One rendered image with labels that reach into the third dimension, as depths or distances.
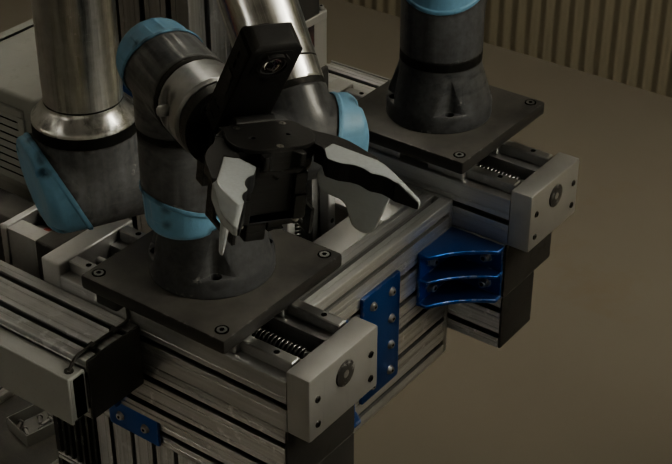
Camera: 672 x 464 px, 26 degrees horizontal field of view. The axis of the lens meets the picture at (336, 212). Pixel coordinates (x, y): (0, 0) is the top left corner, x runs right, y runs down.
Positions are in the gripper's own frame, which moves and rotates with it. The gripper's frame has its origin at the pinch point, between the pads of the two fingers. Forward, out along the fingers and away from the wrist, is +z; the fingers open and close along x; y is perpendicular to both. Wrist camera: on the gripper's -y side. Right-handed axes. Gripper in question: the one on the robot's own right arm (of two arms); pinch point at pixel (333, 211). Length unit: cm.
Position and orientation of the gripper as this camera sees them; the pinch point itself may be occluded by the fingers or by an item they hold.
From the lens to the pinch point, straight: 104.8
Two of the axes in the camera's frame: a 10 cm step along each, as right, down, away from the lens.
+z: 4.7, 4.7, -7.5
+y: -1.2, 8.8, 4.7
